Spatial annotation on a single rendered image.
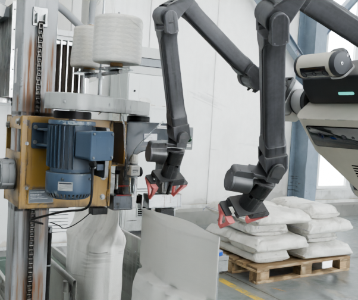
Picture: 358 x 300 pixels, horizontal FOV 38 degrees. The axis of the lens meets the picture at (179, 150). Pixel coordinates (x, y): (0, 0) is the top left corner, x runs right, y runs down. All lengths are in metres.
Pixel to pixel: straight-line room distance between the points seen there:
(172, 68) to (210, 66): 5.30
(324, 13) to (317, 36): 6.49
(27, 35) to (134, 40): 0.38
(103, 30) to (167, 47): 0.22
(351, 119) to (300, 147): 6.23
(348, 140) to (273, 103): 0.47
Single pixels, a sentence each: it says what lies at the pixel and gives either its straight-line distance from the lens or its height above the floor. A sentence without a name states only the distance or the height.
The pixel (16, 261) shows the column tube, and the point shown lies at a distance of 1.90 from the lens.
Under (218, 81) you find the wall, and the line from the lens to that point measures 6.99.
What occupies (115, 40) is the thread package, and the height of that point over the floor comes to 1.59.
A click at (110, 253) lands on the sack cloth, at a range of 2.22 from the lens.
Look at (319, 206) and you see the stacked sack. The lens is 5.17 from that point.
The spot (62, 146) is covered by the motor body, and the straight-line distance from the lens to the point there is 1.63.
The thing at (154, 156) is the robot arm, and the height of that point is 1.23.
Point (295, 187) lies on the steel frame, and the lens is 7.88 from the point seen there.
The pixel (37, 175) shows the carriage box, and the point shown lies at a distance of 1.80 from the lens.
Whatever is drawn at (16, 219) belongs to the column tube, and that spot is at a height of 0.98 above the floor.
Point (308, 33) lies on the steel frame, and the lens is 7.92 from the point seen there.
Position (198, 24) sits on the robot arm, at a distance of 1.66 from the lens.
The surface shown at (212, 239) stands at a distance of 1.54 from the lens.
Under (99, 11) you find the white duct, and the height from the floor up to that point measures 2.38.
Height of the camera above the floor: 1.34
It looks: 3 degrees down
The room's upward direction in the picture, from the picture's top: 3 degrees clockwise
